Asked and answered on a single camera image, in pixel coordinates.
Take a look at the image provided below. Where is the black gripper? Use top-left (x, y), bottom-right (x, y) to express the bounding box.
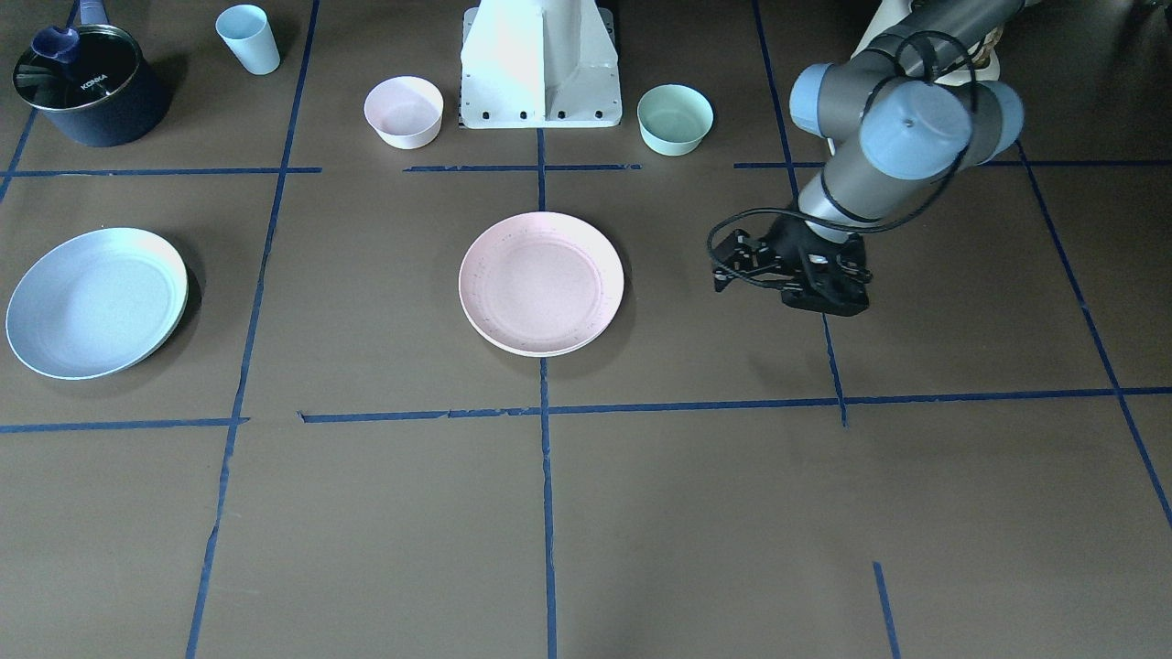
top-left (713, 215), bottom-right (872, 317)

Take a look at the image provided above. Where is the pink plate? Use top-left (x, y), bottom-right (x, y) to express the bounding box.
top-left (458, 211), bottom-right (626, 325)

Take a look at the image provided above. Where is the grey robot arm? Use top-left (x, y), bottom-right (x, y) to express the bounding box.
top-left (706, 1), bottom-right (1026, 317)

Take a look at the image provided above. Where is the green bowl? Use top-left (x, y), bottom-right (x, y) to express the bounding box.
top-left (636, 84), bottom-right (715, 156)

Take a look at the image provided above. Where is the cream white plate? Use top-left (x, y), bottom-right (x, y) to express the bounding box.
top-left (468, 315), bottom-right (613, 358)

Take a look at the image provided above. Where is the cream white toaster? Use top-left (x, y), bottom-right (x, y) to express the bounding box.
top-left (850, 18), bottom-right (1001, 91)

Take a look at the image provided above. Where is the pink bowl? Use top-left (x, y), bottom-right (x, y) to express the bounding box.
top-left (364, 76), bottom-right (444, 150)

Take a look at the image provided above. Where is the light blue cup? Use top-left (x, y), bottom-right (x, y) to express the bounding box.
top-left (216, 4), bottom-right (280, 76)

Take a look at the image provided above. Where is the dark blue saucepan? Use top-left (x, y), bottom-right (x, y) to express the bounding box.
top-left (12, 1), bottom-right (172, 147)

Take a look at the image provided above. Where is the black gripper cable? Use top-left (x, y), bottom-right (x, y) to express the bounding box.
top-left (706, 29), bottom-right (981, 288)

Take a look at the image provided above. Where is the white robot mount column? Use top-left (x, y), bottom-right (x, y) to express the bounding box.
top-left (458, 1), bottom-right (624, 130)

